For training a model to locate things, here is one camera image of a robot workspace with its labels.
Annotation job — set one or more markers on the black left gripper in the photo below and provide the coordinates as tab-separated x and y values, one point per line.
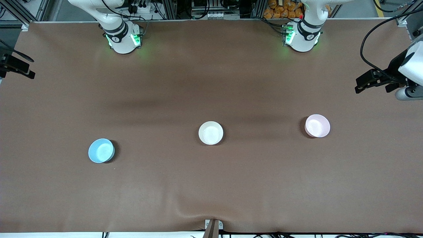
393	68

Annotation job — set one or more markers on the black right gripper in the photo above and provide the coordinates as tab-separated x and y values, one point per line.
7	63

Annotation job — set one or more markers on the pink bowl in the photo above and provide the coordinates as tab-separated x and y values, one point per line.
317	126

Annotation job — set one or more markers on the blue bowl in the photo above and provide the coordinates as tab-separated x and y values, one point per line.
101	150

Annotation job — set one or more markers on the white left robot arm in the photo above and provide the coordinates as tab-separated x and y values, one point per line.
302	39

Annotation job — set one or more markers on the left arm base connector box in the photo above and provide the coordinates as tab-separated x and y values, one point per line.
287	34

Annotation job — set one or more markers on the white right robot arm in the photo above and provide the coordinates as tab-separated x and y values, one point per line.
122	43

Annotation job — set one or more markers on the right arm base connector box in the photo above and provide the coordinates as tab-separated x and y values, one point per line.
137	38

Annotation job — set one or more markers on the white bowl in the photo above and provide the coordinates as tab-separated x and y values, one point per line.
211	133

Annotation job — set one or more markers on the black caster wheel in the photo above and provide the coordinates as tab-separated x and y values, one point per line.
416	33

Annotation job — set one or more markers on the orange snack pile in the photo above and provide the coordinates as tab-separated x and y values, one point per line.
277	10

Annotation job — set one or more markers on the white power strip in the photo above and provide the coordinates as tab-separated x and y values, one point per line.
142	9

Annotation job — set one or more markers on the white connector block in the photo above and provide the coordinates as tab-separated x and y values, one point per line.
218	15

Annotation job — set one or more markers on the brown table mat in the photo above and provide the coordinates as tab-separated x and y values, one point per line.
211	185

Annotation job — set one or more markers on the aluminium corner frame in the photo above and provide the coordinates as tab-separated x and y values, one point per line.
19	15
408	16

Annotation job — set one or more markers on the aluminium frame post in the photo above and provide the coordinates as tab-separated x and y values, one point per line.
258	8
169	8

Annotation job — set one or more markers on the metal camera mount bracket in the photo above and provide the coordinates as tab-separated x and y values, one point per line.
213	229

